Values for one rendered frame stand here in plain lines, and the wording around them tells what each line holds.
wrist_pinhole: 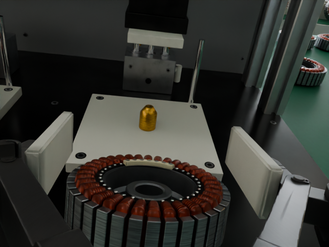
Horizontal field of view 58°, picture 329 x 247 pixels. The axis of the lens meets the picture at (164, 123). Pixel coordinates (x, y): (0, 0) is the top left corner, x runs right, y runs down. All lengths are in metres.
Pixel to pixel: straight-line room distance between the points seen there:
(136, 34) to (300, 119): 0.32
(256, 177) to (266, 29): 0.38
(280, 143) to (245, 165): 0.21
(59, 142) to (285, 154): 0.27
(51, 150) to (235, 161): 0.12
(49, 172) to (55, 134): 0.02
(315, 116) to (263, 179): 0.40
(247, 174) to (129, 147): 0.15
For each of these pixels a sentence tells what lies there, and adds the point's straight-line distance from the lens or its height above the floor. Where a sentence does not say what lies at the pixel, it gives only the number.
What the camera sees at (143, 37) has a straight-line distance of 0.33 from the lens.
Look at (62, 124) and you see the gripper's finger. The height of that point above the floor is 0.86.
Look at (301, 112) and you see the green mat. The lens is 0.56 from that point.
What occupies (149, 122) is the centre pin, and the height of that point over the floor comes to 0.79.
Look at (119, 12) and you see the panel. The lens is 0.56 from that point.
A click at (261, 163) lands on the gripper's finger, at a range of 0.17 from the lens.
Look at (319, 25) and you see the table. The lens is 1.63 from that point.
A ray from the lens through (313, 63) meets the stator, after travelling 0.75.
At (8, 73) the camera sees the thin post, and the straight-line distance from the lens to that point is 0.43.
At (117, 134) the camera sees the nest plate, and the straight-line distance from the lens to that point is 0.33.
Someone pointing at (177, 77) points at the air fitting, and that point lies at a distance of 0.46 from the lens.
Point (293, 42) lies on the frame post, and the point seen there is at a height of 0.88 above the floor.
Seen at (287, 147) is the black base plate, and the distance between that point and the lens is 0.40.
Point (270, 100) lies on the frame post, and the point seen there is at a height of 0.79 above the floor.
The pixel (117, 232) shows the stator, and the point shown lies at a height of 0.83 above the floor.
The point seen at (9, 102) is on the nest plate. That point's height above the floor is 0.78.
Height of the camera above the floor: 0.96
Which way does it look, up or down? 30 degrees down
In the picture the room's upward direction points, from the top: 8 degrees clockwise
